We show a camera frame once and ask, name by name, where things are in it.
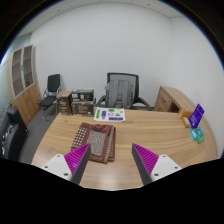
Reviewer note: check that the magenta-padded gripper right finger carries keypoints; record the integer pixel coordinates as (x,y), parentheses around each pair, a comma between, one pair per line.
(146,159)

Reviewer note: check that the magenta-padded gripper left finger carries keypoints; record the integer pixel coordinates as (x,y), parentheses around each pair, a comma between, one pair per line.
(77,159)

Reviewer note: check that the brown patterned towel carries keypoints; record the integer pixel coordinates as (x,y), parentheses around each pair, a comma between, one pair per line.
(98,140)

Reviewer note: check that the large dark brown box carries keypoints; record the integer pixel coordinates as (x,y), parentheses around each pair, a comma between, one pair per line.
(83,108)

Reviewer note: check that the teal small box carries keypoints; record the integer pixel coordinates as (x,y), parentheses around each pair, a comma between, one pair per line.
(193,134)

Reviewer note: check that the white printed paper sheet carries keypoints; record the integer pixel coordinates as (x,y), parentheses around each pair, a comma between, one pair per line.
(109,114)

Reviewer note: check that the orange small box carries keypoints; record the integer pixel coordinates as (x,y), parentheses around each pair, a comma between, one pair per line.
(184,116)

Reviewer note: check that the small brown cardboard box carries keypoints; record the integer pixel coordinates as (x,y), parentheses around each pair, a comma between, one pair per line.
(64,102)

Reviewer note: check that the green small box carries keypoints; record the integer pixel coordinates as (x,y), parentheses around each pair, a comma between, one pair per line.
(201,136)

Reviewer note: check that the black box with labels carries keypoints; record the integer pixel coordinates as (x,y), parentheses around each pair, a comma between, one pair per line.
(82,95)

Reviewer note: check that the wooden side desk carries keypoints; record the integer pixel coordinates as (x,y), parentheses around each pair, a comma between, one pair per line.
(170,98)

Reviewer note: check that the purple standing card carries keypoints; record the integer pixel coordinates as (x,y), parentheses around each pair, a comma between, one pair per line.
(196,115)

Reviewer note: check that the grey backpack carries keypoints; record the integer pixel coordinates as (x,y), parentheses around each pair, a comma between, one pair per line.
(119,94)

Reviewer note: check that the black visitor chair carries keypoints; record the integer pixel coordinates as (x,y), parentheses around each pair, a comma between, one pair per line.
(53,83)

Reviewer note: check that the black mesh office chair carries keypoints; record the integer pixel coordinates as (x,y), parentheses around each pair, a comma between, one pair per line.
(122,76)

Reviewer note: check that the wooden cabinet shelf unit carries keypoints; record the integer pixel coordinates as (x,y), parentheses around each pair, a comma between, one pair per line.
(23,90)

